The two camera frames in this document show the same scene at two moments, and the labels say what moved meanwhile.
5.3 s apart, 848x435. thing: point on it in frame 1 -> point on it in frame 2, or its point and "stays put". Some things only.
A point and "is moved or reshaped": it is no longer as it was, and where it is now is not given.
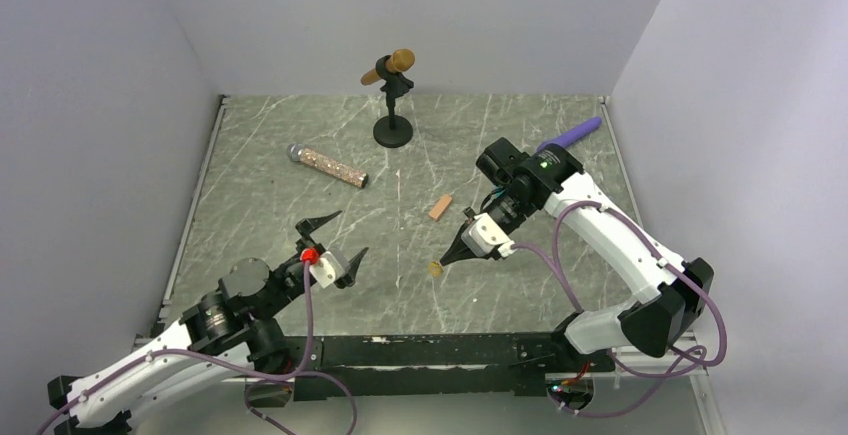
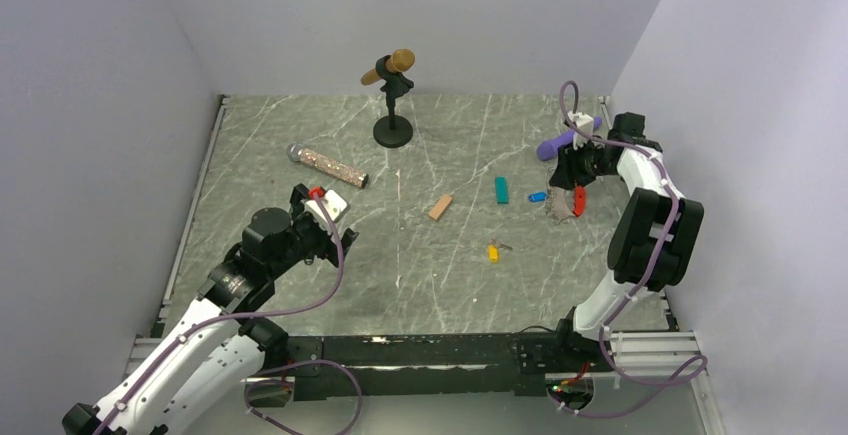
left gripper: x=306 y=226 -> x=327 y=247
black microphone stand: x=392 y=131 stays put
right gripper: x=458 y=249 -> x=568 y=168
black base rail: x=433 y=366 stays put
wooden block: x=439 y=207 stays put
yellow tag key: x=435 y=268 is moved or reshaped
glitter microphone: x=329 y=164 stays put
